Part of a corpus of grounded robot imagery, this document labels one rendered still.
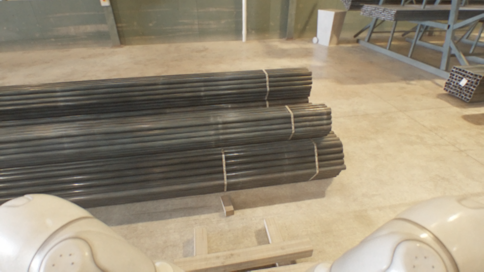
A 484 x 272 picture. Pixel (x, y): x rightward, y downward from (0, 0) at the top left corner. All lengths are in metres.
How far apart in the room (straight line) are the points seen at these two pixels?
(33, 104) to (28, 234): 2.49
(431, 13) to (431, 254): 7.35
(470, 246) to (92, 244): 0.56
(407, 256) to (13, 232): 0.59
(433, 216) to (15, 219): 0.70
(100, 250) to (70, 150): 2.06
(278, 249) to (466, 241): 1.58
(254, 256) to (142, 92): 1.75
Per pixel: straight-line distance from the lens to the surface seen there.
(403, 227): 0.50
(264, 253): 1.98
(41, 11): 10.17
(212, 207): 2.49
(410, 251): 0.43
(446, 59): 7.20
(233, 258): 1.96
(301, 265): 1.97
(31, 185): 2.76
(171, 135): 2.20
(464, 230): 0.55
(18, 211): 0.59
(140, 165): 2.35
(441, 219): 0.54
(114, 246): 0.46
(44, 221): 0.53
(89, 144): 2.39
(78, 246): 0.43
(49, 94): 2.89
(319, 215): 2.52
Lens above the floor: 1.89
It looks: 30 degrees down
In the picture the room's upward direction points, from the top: straight up
